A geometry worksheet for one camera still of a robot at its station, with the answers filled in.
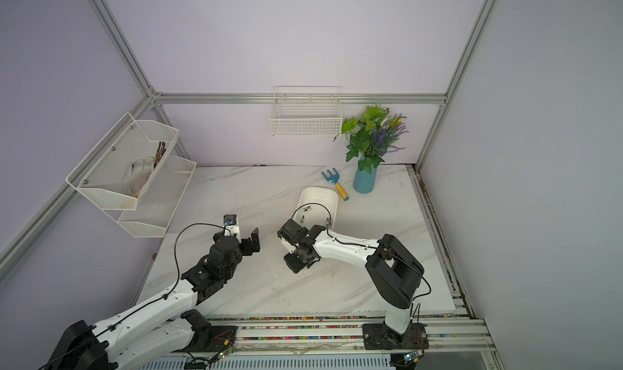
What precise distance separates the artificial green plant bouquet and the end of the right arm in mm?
355

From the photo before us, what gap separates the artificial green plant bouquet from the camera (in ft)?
2.86

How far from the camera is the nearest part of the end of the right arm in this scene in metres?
0.63
